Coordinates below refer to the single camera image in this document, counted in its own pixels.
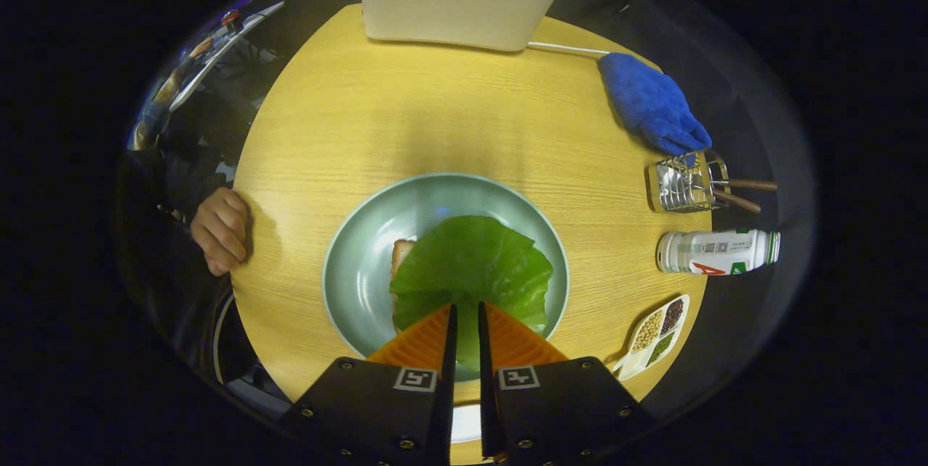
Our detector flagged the white desk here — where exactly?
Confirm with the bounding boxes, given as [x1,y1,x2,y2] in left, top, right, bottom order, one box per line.
[130,0,285,151]

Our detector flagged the white divided dish with beans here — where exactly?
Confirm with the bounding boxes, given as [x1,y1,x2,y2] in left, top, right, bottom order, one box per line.
[613,294,690,381]

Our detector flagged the white toaster cable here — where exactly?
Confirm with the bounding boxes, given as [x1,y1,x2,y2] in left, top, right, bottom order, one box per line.
[528,41,611,58]

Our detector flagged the white plastic bottle green cap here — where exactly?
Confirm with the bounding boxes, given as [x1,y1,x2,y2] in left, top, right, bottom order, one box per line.
[656,228,782,276]

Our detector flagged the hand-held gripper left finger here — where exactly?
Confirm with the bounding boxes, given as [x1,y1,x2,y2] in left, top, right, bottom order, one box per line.
[279,303,459,466]

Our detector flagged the white toaster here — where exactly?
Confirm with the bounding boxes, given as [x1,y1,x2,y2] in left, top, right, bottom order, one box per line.
[360,0,564,53]

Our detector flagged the pale green round plate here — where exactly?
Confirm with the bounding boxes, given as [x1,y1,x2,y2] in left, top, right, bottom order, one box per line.
[322,173,571,383]

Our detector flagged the metal wire utensil holder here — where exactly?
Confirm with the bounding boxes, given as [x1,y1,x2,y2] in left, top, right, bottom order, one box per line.
[647,150,729,214]

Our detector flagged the metal frame chair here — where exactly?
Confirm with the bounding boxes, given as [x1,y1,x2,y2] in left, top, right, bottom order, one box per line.
[199,292,291,416]

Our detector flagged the blue cloth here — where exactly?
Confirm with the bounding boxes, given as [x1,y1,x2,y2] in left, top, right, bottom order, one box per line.
[598,52,713,157]

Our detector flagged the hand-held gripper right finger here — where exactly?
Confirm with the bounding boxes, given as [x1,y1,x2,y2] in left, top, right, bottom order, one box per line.
[477,301,653,466]

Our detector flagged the oval white plate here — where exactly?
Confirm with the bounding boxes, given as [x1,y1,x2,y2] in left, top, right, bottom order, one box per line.
[451,404,483,445]

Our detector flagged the green lettuce leaf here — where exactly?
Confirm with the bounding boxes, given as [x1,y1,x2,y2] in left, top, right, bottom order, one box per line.
[389,215,555,373]

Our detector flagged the brown-handled utensil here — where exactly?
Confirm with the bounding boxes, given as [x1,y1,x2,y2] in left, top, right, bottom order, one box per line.
[710,178,778,192]
[710,188,762,215]

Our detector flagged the bread slice under lettuce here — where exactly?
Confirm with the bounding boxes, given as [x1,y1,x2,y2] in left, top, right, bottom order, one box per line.
[391,238,418,329]

